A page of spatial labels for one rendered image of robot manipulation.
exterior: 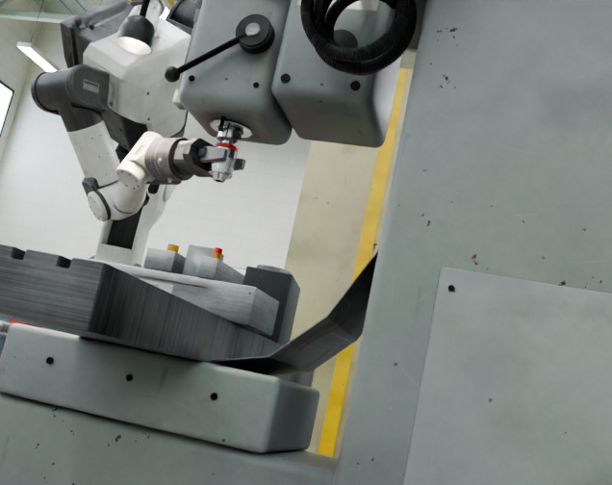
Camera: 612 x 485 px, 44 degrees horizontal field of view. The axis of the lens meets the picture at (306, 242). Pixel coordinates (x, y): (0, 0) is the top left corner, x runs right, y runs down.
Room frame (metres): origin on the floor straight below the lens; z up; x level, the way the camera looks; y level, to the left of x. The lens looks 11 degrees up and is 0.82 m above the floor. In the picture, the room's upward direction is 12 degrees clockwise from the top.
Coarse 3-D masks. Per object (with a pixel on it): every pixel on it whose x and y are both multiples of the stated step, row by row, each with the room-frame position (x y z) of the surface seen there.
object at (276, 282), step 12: (252, 276) 1.89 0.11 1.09; (264, 276) 1.88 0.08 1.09; (276, 276) 1.88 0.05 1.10; (288, 276) 1.88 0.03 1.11; (264, 288) 1.88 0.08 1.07; (276, 288) 1.88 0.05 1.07; (288, 288) 1.87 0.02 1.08; (288, 300) 1.89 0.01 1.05; (288, 312) 1.93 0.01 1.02; (276, 324) 1.88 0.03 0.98; (288, 324) 1.99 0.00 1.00; (264, 336) 1.88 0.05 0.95; (276, 336) 1.87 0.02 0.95; (288, 336) 2.03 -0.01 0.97
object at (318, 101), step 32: (288, 32) 1.30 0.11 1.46; (352, 32) 1.26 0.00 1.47; (384, 32) 1.26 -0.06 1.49; (288, 64) 1.29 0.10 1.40; (320, 64) 1.28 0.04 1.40; (288, 96) 1.30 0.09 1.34; (320, 96) 1.28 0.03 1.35; (352, 96) 1.26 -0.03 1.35; (384, 96) 1.37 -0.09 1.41; (320, 128) 1.42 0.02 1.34; (352, 128) 1.39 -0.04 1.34; (384, 128) 1.43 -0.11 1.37
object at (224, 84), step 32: (224, 0) 1.35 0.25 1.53; (256, 0) 1.34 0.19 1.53; (288, 0) 1.33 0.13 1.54; (224, 32) 1.35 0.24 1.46; (224, 64) 1.34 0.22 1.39; (256, 64) 1.33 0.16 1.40; (192, 96) 1.36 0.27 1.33; (224, 96) 1.34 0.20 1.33; (256, 96) 1.33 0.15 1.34; (256, 128) 1.42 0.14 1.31; (288, 128) 1.46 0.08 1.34
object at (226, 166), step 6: (234, 150) 1.43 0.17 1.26; (228, 156) 1.42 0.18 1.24; (234, 156) 1.43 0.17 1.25; (216, 162) 1.42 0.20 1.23; (222, 162) 1.42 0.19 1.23; (228, 162) 1.42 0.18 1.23; (234, 162) 1.43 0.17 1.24; (210, 168) 1.43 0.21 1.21; (216, 168) 1.42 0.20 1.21; (222, 168) 1.42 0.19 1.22; (228, 168) 1.42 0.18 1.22; (228, 174) 1.43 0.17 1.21
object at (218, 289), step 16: (128, 272) 1.43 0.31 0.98; (144, 272) 1.42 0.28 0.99; (160, 272) 1.41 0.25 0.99; (208, 272) 1.38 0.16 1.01; (224, 272) 1.42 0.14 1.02; (240, 272) 1.49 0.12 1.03; (160, 288) 1.41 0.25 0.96; (176, 288) 1.40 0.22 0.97; (192, 288) 1.39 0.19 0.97; (208, 288) 1.38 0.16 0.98; (224, 288) 1.37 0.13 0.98; (240, 288) 1.36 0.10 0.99; (256, 288) 1.35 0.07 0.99; (208, 304) 1.37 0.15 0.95; (224, 304) 1.37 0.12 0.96; (240, 304) 1.36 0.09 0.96; (256, 304) 1.37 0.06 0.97; (272, 304) 1.45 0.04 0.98; (240, 320) 1.35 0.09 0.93; (256, 320) 1.39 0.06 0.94; (272, 320) 1.47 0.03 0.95
